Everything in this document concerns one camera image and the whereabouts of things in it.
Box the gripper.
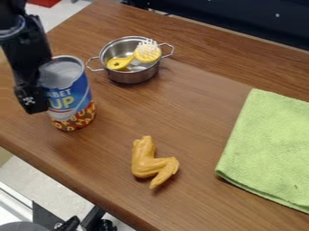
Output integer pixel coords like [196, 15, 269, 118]
[0, 14, 53, 116]

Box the blue soup can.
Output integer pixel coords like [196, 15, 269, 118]
[37, 55, 98, 133]

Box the silver pot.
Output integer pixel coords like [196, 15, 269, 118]
[84, 35, 177, 85]

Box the yellow dish brush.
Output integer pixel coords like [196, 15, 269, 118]
[105, 38, 164, 72]

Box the yellow toy chicken wing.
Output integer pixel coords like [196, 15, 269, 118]
[130, 134, 182, 190]

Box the green cloth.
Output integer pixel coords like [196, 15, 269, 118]
[213, 88, 309, 215]

